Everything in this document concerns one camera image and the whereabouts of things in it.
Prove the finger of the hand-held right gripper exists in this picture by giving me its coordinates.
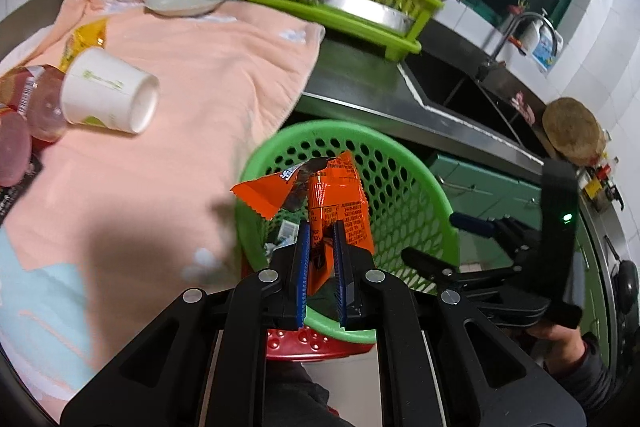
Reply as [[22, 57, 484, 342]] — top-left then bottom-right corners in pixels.
[[448, 212, 541, 258], [401, 247, 501, 299]]

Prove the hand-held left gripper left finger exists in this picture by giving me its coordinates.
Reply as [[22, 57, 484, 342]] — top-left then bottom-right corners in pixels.
[[60, 219, 313, 427]]

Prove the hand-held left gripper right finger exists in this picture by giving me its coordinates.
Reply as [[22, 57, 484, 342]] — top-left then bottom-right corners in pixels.
[[332, 219, 588, 427]]

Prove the green plastic basket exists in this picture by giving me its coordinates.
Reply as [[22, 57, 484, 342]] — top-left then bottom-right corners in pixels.
[[235, 119, 461, 345]]

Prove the orange snack wrapper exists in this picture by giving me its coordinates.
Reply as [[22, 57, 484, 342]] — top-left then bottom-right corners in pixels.
[[230, 152, 376, 298]]

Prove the white paper cup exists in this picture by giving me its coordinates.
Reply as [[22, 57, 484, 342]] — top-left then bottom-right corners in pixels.
[[60, 47, 161, 135]]

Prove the clear bottle red label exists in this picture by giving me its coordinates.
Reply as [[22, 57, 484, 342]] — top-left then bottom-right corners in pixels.
[[0, 64, 69, 142]]

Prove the yellow snack wrapper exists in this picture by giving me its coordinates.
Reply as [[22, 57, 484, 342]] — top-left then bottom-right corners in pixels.
[[59, 18, 109, 72]]

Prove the person's right forearm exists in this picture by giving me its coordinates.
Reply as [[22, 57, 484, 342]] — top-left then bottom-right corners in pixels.
[[542, 334, 618, 410]]

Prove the person's right hand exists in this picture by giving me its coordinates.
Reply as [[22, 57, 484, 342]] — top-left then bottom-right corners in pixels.
[[525, 324, 588, 370]]

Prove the green cabinet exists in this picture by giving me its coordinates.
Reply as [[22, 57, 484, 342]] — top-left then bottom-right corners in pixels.
[[427, 152, 608, 358]]

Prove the red plastic stool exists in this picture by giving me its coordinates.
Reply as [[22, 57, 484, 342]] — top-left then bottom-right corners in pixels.
[[265, 327, 377, 364]]

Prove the round wooden cutting board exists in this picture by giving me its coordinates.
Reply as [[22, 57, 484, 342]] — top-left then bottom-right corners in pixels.
[[542, 98, 606, 166]]

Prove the pink cloth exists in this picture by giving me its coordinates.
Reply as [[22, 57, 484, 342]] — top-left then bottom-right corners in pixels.
[[510, 92, 536, 126]]

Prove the black hanging frying pan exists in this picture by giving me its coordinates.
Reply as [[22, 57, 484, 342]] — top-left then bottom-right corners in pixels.
[[602, 237, 640, 358]]

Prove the person's dark trouser leg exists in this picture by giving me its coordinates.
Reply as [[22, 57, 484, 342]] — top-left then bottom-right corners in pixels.
[[260, 362, 347, 427]]

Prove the steel sink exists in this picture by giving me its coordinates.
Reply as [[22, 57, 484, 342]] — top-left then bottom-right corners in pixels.
[[402, 49, 546, 158]]

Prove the blue white refill bag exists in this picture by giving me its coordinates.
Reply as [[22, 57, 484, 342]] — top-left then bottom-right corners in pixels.
[[532, 29, 565, 74]]

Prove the pink printed towel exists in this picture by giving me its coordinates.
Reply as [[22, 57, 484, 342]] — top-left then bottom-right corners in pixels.
[[0, 0, 326, 403]]

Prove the white soap bottle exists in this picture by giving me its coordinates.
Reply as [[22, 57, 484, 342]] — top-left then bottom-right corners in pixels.
[[517, 19, 541, 54]]

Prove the steel faucet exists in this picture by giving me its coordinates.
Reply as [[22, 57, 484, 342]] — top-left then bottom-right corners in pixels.
[[487, 11, 558, 80]]

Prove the steel cleaver wooden handle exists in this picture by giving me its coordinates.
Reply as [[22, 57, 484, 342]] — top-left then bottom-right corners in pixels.
[[260, 0, 416, 36]]

